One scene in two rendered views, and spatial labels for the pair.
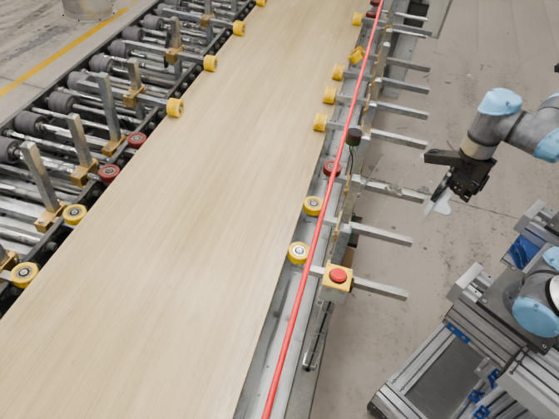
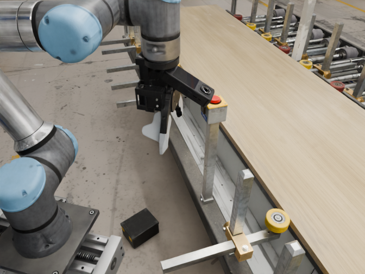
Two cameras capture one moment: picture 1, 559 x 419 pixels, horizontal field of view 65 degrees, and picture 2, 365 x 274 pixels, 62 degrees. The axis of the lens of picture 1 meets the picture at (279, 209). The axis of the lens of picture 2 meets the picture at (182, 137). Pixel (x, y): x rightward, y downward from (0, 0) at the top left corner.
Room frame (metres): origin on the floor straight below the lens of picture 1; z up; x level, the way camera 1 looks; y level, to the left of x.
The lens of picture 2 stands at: (1.38, -0.67, 1.77)
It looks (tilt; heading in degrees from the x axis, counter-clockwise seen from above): 39 degrees down; 152
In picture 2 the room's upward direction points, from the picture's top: straight up
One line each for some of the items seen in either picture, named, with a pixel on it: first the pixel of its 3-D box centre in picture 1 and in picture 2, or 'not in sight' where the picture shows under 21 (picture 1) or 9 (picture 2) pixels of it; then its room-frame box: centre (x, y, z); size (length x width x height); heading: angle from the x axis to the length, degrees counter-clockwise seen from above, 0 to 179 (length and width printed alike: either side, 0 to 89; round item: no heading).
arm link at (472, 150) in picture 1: (479, 144); (161, 47); (0.86, -0.45, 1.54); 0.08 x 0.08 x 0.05
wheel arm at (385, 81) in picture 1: (383, 81); not in sight; (2.18, -0.46, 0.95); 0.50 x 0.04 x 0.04; 80
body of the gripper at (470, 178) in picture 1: (467, 172); (159, 82); (0.85, -0.45, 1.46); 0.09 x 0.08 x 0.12; 48
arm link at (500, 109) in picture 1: (495, 117); (157, 4); (0.85, -0.45, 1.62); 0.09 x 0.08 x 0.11; 55
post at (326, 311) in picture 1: (319, 332); (209, 163); (0.66, -0.17, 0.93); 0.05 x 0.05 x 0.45; 80
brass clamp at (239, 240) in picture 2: not in sight; (237, 239); (0.94, -0.22, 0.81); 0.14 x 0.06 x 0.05; 170
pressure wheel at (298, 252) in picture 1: (297, 258); (275, 226); (0.98, -0.09, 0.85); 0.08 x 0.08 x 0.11
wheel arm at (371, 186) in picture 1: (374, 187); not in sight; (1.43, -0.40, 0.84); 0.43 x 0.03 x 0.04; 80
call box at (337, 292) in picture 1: (334, 284); (213, 110); (0.66, -0.17, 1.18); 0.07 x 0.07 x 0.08; 80
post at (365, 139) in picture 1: (353, 179); not in sight; (1.41, -0.30, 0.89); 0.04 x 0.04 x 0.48; 80
